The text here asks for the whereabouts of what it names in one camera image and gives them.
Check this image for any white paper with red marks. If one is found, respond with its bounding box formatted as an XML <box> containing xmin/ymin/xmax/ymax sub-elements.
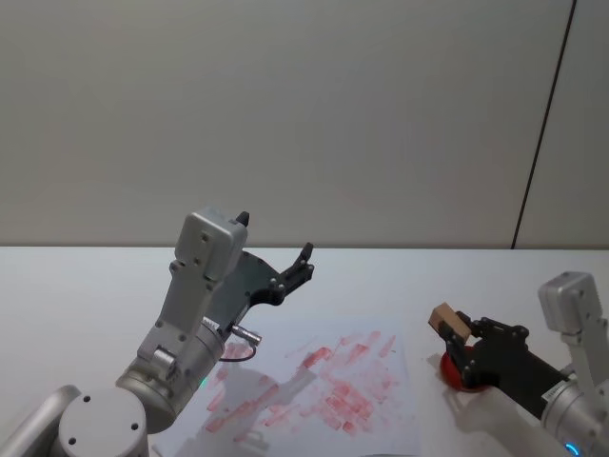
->
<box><xmin>150</xmin><ymin>315</ymin><xmax>423</xmax><ymax>457</ymax></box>

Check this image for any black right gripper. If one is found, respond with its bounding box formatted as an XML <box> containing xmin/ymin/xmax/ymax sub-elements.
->
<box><xmin>439</xmin><ymin>310</ymin><xmax>575</xmax><ymax>422</ymax></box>

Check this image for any round red ink pad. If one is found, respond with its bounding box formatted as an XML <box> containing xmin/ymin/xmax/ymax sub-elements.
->
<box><xmin>439</xmin><ymin>349</ymin><xmax>489</xmax><ymax>394</ymax></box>

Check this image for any small wooden stamp block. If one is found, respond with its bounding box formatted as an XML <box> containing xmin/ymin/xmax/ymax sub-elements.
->
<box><xmin>427</xmin><ymin>301</ymin><xmax>475</xmax><ymax>347</ymax></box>

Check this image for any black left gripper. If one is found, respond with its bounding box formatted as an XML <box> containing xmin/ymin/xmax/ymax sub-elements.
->
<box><xmin>203</xmin><ymin>209</ymin><xmax>317</xmax><ymax>332</ymax></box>

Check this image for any thin dark cable silver plug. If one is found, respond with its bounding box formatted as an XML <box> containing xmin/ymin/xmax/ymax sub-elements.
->
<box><xmin>219</xmin><ymin>324</ymin><xmax>264</xmax><ymax>365</ymax></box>

